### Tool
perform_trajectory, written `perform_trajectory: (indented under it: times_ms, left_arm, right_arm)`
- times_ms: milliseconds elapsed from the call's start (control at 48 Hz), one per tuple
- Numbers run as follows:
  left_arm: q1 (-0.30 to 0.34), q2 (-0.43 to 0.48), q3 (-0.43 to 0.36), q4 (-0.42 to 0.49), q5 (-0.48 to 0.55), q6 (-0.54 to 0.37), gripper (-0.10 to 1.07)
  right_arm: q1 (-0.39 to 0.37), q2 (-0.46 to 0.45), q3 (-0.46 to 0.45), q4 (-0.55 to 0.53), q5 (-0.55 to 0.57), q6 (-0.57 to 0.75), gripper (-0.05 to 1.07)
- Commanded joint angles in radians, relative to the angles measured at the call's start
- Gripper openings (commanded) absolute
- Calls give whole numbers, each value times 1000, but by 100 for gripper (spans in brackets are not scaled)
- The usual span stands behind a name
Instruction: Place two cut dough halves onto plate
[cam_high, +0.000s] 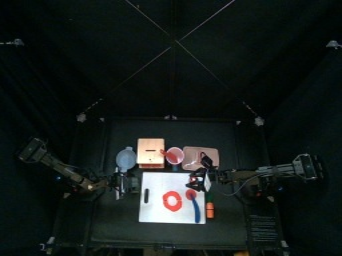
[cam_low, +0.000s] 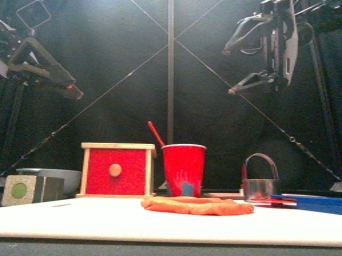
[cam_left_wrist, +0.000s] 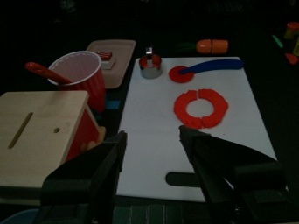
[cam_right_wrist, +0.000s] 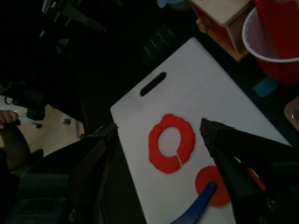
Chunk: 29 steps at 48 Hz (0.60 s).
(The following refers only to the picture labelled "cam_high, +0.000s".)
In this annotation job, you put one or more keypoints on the red-orange dough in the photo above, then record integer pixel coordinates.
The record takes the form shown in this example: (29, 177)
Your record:
(166, 201)

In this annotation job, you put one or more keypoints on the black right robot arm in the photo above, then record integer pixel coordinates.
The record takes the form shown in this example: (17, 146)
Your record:
(275, 170)

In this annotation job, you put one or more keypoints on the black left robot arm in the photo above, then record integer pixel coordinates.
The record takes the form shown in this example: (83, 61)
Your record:
(57, 165)

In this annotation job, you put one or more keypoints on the pink plate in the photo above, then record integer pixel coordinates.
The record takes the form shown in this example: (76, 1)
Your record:
(212, 151)

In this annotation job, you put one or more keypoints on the small blue block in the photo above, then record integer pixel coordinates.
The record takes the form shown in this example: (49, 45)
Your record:
(175, 167)

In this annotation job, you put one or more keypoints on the pale round bowl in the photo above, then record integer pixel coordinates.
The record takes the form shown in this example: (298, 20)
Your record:
(126, 159)

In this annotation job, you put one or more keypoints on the red plastic cup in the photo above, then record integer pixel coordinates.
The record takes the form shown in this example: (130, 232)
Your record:
(176, 157)

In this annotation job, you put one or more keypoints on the orange and green toy carrot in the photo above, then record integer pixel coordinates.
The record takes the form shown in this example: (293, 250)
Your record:
(210, 210)

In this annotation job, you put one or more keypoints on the white cutting board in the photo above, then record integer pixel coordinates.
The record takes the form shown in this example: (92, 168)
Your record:
(155, 213)

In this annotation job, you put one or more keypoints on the wooden box with red drawer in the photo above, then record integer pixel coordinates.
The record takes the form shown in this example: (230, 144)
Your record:
(150, 151)

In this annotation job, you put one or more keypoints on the thin red stick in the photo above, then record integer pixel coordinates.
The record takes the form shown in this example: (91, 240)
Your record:
(163, 153)

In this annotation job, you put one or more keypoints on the white printed label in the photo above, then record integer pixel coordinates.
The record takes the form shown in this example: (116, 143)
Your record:
(262, 230)

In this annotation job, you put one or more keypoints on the white frame bracket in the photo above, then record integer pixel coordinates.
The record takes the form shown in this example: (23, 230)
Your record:
(333, 43)
(17, 42)
(80, 116)
(259, 121)
(170, 117)

